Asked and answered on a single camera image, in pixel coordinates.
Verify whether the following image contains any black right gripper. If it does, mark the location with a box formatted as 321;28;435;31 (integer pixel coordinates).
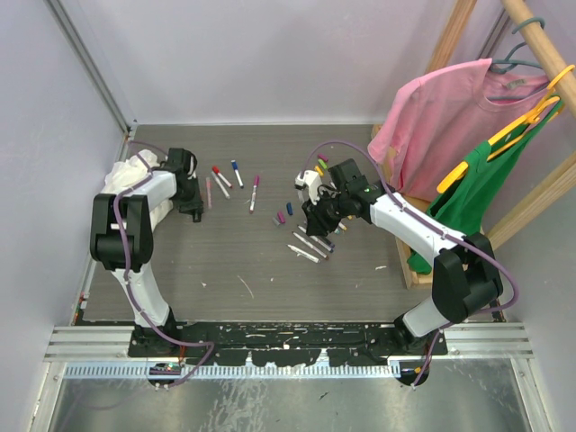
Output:
301;188;350;238

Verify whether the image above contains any blue ended white marker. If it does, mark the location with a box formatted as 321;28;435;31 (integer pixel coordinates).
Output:
297;225;334;253

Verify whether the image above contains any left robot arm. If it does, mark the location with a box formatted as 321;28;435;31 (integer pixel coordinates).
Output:
89;148;204;356

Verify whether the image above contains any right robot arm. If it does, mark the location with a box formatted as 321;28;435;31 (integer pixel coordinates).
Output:
294;158;503;355

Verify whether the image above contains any pink barcode labelled pen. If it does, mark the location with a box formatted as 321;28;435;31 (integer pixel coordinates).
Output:
205;177;212;210

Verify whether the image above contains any red capped white marker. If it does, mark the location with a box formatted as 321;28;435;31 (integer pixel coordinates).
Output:
211;166;233;189

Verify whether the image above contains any blue capped white marker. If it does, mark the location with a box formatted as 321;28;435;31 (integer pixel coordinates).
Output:
230;159;245;189

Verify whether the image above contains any white crumpled cloth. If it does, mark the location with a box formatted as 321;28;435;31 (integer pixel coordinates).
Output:
101;149;173;230

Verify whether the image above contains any green tank top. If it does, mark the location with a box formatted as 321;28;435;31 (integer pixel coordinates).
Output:
407;96;568;275

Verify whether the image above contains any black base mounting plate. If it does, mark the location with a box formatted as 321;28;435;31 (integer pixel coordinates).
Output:
128;322;447;367

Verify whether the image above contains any pink t-shirt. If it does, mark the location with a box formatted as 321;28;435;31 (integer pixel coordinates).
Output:
368;58;549;202

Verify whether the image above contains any grey-blue clothes hanger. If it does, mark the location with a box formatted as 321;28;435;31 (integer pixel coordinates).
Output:
489;16;545;77

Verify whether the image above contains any yellow clothes hanger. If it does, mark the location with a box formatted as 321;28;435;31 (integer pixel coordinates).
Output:
436;65;576;194

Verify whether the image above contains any wooden hanging rod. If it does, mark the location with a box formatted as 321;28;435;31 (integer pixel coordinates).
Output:
500;0;575;117

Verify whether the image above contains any wooden clothes rack frame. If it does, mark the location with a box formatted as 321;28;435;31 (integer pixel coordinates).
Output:
371;0;576;291

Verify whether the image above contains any white slotted cable duct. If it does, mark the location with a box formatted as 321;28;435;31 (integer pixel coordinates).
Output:
63;362;401;380

